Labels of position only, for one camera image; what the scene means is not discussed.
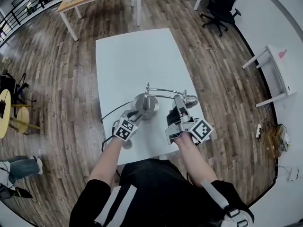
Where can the black plastic-wrapped chair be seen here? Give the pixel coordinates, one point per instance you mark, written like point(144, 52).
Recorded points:
point(9, 84)

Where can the pink paper piece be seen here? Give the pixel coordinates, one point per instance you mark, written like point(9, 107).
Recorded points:
point(282, 54)

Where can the person's black white-striped clothing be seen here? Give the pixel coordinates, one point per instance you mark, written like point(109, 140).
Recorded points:
point(154, 185)

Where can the person's right forearm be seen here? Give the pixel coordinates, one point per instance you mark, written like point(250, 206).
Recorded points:
point(194, 157)

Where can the white power strip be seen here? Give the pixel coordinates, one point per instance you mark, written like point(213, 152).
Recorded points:
point(259, 130)

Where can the person's left forearm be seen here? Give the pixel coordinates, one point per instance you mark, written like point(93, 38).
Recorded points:
point(106, 162)

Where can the silver desk lamp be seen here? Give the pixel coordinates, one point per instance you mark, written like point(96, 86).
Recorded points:
point(144, 103)

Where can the cardboard box with electronics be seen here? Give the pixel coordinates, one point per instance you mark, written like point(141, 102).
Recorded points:
point(272, 138)

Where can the white rectangular table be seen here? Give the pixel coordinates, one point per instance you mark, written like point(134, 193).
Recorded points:
point(137, 60)

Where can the yellow round two-tier table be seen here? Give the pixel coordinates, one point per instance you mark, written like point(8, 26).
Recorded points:
point(7, 129)

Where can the black flat device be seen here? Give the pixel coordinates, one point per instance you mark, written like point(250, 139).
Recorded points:
point(2, 109)

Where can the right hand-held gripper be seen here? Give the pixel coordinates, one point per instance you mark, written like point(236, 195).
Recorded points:
point(201, 130)

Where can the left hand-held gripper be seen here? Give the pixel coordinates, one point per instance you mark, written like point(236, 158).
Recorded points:
point(124, 129)

